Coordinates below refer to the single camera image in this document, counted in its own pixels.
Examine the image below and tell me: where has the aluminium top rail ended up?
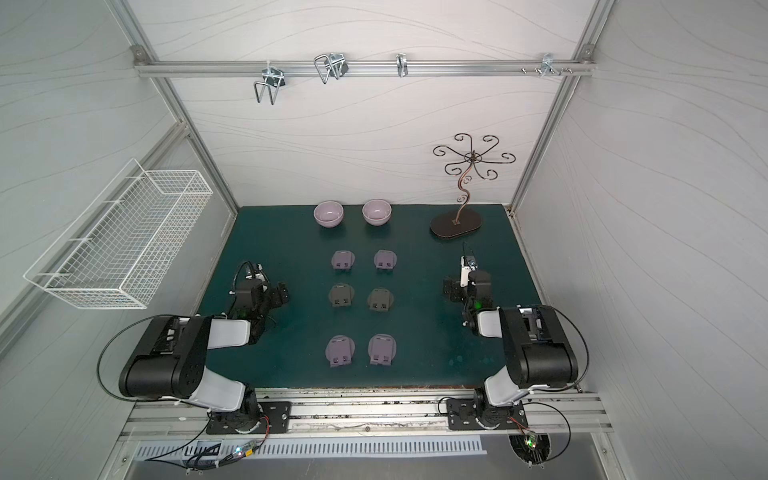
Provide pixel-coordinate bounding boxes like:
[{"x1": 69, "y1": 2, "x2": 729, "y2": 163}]
[{"x1": 134, "y1": 57, "x2": 597, "y2": 79}]

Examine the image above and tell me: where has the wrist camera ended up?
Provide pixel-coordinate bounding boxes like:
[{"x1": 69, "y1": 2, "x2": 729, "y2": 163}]
[
  {"x1": 245, "y1": 261, "x2": 266, "y2": 281},
  {"x1": 459, "y1": 255, "x2": 478, "y2": 288}
]

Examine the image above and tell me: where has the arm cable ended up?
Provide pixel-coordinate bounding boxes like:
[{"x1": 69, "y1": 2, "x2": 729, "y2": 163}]
[
  {"x1": 96, "y1": 314, "x2": 181, "y2": 404},
  {"x1": 539, "y1": 305, "x2": 592, "y2": 394}
]

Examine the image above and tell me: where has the brown metal jewelry stand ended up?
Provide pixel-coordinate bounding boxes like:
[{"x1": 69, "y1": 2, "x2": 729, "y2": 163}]
[{"x1": 430, "y1": 132, "x2": 517, "y2": 240}]

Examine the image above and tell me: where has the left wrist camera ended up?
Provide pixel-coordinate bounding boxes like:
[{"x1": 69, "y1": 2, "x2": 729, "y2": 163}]
[{"x1": 245, "y1": 261, "x2": 266, "y2": 281}]

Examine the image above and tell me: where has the green table mat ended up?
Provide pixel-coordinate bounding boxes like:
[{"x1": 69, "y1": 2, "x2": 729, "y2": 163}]
[{"x1": 199, "y1": 205, "x2": 539, "y2": 388}]

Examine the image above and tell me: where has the white wire basket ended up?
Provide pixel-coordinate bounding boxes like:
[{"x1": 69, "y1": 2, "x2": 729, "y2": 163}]
[{"x1": 23, "y1": 159, "x2": 212, "y2": 310}]

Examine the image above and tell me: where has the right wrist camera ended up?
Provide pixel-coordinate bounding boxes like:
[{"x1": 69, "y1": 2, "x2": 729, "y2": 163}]
[{"x1": 459, "y1": 255, "x2": 478, "y2": 288}]

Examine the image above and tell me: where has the metal double hook middle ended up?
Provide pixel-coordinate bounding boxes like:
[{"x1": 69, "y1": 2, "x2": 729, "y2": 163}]
[{"x1": 313, "y1": 53, "x2": 349, "y2": 84}]

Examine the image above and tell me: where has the metal double hook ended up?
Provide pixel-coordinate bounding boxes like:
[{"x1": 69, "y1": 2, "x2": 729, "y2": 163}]
[
  {"x1": 253, "y1": 66, "x2": 286, "y2": 105},
  {"x1": 313, "y1": 53, "x2": 349, "y2": 84}
]

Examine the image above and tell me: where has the metal double hook left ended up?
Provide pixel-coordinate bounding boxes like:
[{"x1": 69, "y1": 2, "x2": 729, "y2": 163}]
[{"x1": 253, "y1": 66, "x2": 286, "y2": 105}]

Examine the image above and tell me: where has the purple phone stand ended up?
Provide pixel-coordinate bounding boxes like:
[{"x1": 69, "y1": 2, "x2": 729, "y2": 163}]
[
  {"x1": 368, "y1": 334, "x2": 397, "y2": 366},
  {"x1": 374, "y1": 250, "x2": 397, "y2": 270},
  {"x1": 325, "y1": 335, "x2": 355, "y2": 368},
  {"x1": 331, "y1": 250, "x2": 355, "y2": 271}
]

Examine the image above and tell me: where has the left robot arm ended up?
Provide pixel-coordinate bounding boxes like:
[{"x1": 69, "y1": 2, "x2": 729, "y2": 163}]
[{"x1": 118, "y1": 274, "x2": 291, "y2": 435}]

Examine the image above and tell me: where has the metal hook right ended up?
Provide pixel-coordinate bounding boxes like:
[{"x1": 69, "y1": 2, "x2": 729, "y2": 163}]
[{"x1": 520, "y1": 54, "x2": 573, "y2": 78}]

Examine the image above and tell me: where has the small metal hook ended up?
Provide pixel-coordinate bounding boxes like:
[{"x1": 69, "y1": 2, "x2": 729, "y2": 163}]
[{"x1": 395, "y1": 53, "x2": 408, "y2": 78}]

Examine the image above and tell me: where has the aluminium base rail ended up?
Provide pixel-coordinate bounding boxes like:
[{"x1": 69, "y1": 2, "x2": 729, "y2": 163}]
[{"x1": 118, "y1": 388, "x2": 613, "y2": 441}]

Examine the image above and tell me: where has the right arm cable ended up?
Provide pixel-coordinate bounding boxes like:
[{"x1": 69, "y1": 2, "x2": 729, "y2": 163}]
[{"x1": 539, "y1": 305, "x2": 592, "y2": 394}]

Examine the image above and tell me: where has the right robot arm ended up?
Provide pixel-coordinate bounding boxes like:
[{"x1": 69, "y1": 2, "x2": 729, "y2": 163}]
[{"x1": 442, "y1": 267, "x2": 582, "y2": 432}]

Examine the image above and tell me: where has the right pink bowl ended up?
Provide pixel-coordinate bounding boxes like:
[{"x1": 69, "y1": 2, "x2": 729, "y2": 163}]
[{"x1": 362, "y1": 199, "x2": 393, "y2": 227}]

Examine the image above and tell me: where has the left pink bowl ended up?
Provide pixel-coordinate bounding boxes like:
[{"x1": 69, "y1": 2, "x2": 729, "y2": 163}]
[{"x1": 313, "y1": 201, "x2": 344, "y2": 228}]

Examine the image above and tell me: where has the white vent strip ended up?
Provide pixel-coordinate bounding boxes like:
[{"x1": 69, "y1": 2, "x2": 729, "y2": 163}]
[{"x1": 133, "y1": 435, "x2": 487, "y2": 461}]

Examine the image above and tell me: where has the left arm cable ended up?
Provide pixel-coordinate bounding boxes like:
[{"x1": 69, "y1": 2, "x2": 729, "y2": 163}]
[{"x1": 96, "y1": 314, "x2": 181, "y2": 404}]

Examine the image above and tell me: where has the pink bowl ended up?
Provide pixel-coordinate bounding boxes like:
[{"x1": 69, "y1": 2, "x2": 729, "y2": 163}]
[
  {"x1": 362, "y1": 199, "x2": 393, "y2": 227},
  {"x1": 313, "y1": 201, "x2": 344, "y2": 228}
]

